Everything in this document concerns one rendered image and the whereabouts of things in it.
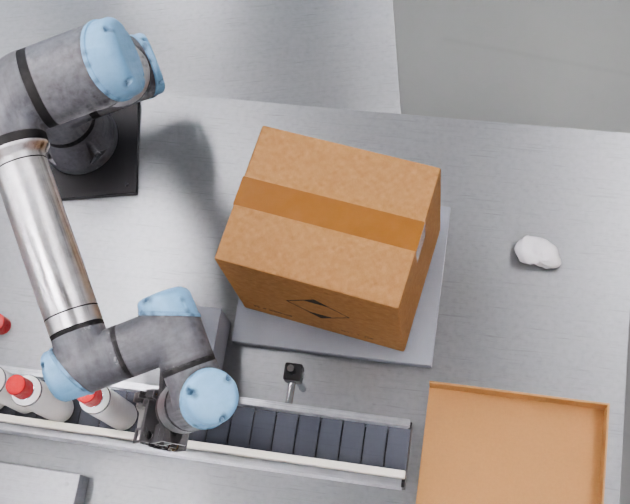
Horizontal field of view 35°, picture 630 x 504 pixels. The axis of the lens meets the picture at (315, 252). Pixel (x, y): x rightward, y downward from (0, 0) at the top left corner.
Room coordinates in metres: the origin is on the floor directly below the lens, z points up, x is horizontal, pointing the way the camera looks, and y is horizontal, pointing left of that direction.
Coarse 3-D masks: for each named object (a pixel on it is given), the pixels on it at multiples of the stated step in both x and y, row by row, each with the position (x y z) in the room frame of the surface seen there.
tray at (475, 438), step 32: (448, 384) 0.34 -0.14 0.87; (448, 416) 0.29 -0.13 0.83; (480, 416) 0.28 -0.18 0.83; (512, 416) 0.26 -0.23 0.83; (544, 416) 0.24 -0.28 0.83; (576, 416) 0.22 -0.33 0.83; (608, 416) 0.20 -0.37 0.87; (448, 448) 0.24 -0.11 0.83; (480, 448) 0.22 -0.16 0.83; (512, 448) 0.21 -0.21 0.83; (544, 448) 0.19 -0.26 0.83; (576, 448) 0.17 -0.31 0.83; (448, 480) 0.19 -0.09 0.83; (480, 480) 0.17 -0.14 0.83; (512, 480) 0.16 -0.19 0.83; (544, 480) 0.14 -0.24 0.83; (576, 480) 0.13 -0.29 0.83
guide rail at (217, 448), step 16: (0, 416) 0.53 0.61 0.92; (16, 416) 0.52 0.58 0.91; (80, 432) 0.46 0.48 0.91; (96, 432) 0.45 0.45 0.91; (112, 432) 0.44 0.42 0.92; (128, 432) 0.43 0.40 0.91; (192, 448) 0.37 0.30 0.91; (208, 448) 0.36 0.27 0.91; (224, 448) 0.35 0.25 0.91; (240, 448) 0.34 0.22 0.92; (304, 464) 0.28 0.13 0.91; (320, 464) 0.27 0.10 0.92; (336, 464) 0.26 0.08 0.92; (352, 464) 0.26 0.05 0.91
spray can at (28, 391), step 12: (12, 384) 0.52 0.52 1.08; (24, 384) 0.51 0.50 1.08; (36, 384) 0.52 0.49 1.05; (12, 396) 0.51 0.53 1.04; (24, 396) 0.50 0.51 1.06; (36, 396) 0.50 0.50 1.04; (48, 396) 0.50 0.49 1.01; (36, 408) 0.49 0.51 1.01; (48, 408) 0.49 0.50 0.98; (60, 408) 0.50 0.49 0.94; (72, 408) 0.51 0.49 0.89; (60, 420) 0.49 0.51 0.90
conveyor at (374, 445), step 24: (240, 408) 0.41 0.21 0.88; (192, 432) 0.40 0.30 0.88; (216, 432) 0.39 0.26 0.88; (240, 432) 0.37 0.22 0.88; (264, 432) 0.36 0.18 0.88; (288, 432) 0.35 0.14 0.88; (312, 432) 0.33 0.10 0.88; (336, 432) 0.32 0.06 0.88; (360, 432) 0.31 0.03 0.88; (384, 432) 0.29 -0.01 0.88; (408, 432) 0.28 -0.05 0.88; (312, 456) 0.30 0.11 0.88; (336, 456) 0.28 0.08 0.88; (360, 456) 0.27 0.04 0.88; (384, 456) 0.26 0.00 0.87
